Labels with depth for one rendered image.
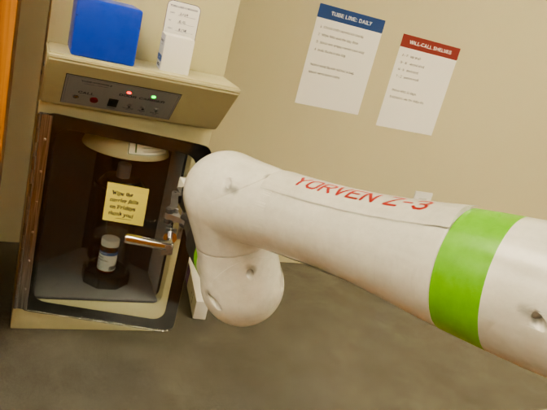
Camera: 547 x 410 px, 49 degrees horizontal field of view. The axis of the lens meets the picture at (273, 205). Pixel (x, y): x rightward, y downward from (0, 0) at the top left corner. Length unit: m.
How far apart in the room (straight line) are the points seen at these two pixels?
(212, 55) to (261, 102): 0.54
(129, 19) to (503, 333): 0.75
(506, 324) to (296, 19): 1.30
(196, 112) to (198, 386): 0.53
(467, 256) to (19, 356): 0.93
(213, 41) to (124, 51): 0.21
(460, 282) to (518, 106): 1.68
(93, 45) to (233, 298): 0.48
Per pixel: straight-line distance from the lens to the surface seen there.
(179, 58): 1.06
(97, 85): 1.06
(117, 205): 1.16
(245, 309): 0.75
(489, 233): 0.50
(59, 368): 1.22
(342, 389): 1.34
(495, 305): 0.49
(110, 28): 1.02
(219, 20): 1.16
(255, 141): 1.70
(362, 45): 1.77
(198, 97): 1.07
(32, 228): 1.20
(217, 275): 0.74
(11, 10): 1.03
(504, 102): 2.11
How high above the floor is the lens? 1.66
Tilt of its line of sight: 18 degrees down
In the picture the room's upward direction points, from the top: 15 degrees clockwise
